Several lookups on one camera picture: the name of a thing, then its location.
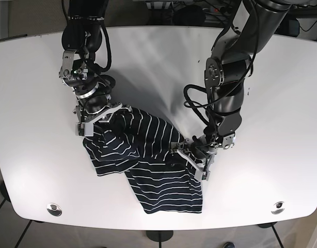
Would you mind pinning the chrome table grommet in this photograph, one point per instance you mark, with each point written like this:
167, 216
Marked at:
278, 208
54, 209

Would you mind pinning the left chrome table grommet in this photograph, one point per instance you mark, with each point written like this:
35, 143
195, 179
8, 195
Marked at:
54, 209

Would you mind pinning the front black table foot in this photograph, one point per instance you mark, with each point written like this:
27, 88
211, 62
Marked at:
159, 235

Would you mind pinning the navy white striped T-shirt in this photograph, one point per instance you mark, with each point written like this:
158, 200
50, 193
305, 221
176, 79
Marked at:
137, 144

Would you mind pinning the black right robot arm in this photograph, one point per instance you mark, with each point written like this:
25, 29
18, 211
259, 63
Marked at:
86, 59

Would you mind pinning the grey sneaker shoe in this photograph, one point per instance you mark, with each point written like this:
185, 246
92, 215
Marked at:
229, 245

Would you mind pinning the right chrome table grommet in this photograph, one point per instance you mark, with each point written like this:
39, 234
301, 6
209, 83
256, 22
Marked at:
278, 208

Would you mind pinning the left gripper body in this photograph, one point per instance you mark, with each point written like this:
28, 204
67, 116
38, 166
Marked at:
199, 154

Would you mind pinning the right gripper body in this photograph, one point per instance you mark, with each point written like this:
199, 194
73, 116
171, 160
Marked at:
105, 113

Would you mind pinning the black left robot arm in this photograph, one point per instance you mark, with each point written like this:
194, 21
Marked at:
218, 103

